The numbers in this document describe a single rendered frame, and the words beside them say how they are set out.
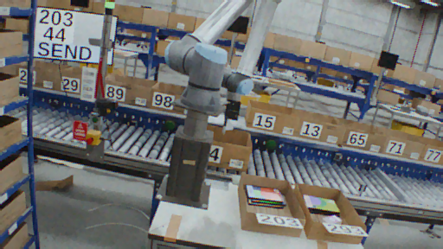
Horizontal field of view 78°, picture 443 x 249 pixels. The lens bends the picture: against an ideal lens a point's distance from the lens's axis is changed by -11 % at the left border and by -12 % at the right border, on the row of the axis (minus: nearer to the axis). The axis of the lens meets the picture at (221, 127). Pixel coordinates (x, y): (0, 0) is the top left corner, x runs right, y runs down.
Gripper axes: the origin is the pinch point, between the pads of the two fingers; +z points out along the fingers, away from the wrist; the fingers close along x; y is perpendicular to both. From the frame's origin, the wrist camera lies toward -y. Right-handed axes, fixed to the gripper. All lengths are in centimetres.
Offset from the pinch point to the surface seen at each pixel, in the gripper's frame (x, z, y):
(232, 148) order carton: -0.2, 9.4, 7.7
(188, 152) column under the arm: -47.0, 2.6, -15.9
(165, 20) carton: 494, -107, -145
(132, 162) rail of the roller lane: -7, 29, -50
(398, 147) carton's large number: 49, -4, 150
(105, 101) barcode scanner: -17, -8, -68
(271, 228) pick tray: -60, 27, 27
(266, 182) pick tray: -22.4, 19.4, 28.8
